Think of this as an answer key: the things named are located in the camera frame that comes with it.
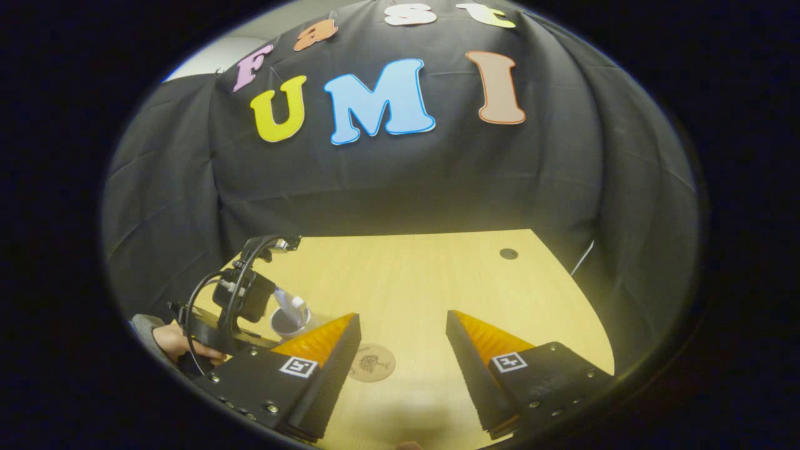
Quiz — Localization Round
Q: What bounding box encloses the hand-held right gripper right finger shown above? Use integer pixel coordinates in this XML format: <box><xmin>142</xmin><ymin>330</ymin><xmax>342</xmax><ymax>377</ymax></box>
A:
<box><xmin>446</xmin><ymin>309</ymin><xmax>618</xmax><ymax>439</ymax></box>

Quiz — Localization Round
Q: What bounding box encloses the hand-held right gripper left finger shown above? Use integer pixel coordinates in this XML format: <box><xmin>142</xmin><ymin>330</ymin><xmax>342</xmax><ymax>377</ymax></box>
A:
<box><xmin>194</xmin><ymin>312</ymin><xmax>363</xmax><ymax>442</ymax></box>

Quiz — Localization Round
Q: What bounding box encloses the white toothpaste tube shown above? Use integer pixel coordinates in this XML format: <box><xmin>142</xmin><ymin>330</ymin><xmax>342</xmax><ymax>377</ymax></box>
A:
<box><xmin>274</xmin><ymin>286</ymin><xmax>301</xmax><ymax>321</ymax></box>

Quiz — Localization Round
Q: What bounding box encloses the round cork coaster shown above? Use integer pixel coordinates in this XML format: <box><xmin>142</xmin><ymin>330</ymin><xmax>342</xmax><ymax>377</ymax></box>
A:
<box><xmin>347</xmin><ymin>342</ymin><xmax>397</xmax><ymax>383</ymax></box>

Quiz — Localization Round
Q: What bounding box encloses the white cup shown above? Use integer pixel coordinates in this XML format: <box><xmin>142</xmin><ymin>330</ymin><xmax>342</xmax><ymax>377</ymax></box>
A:
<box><xmin>269</xmin><ymin>305</ymin><xmax>312</xmax><ymax>341</ymax></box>

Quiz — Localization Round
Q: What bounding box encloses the light wooden desktop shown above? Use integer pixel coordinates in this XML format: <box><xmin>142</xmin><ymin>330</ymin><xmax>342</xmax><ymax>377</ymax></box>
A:
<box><xmin>187</xmin><ymin>229</ymin><xmax>616</xmax><ymax>450</ymax></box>

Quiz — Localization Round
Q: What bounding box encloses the black backdrop cloth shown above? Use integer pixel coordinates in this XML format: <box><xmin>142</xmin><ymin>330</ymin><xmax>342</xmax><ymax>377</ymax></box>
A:
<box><xmin>103</xmin><ymin>0</ymin><xmax>701</xmax><ymax>376</ymax></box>

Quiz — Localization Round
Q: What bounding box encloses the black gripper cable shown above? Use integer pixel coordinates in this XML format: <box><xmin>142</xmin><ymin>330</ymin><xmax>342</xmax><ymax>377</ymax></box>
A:
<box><xmin>184</xmin><ymin>270</ymin><xmax>226</xmax><ymax>376</ymax></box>

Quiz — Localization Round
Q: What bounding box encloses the white cable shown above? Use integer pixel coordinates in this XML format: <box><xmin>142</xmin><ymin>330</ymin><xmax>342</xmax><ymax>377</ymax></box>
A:
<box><xmin>570</xmin><ymin>241</ymin><xmax>594</xmax><ymax>277</ymax></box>

